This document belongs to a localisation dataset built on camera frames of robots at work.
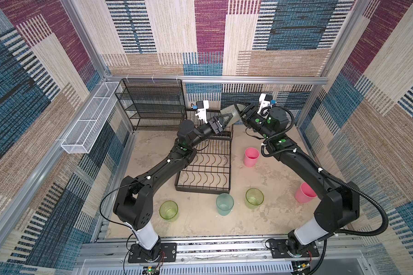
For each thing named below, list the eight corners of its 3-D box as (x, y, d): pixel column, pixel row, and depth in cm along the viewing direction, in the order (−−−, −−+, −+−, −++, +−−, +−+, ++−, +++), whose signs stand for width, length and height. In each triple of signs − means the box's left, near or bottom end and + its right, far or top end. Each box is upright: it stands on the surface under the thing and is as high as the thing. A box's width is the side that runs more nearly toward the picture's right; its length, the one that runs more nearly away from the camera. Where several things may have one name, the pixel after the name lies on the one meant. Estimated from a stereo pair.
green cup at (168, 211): (162, 222, 84) (158, 216, 76) (164, 207, 88) (160, 200, 81) (178, 221, 84) (175, 216, 76) (179, 207, 88) (177, 200, 81)
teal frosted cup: (216, 215, 84) (217, 208, 76) (216, 201, 88) (216, 193, 81) (232, 215, 84) (234, 208, 76) (231, 201, 88) (233, 193, 81)
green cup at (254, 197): (252, 212, 87) (256, 205, 80) (242, 201, 90) (244, 193, 83) (262, 202, 90) (266, 195, 82) (251, 192, 93) (254, 185, 86)
